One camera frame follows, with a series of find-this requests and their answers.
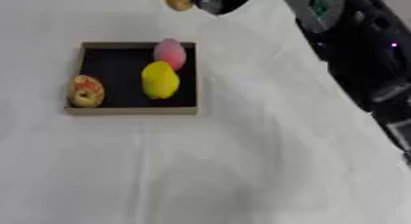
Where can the sprinkled toy donut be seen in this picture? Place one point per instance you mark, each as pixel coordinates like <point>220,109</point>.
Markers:
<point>87,91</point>

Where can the tan cardboard box black inside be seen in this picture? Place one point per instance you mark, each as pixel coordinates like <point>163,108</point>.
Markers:
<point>118,80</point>

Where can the yellow toy lemon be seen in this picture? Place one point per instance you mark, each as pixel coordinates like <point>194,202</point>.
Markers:
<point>159,80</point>

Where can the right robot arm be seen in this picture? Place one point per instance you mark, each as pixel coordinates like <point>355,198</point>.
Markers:
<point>358,50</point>

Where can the pink toy peach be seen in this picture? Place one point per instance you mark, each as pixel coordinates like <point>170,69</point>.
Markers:
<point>170,53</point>

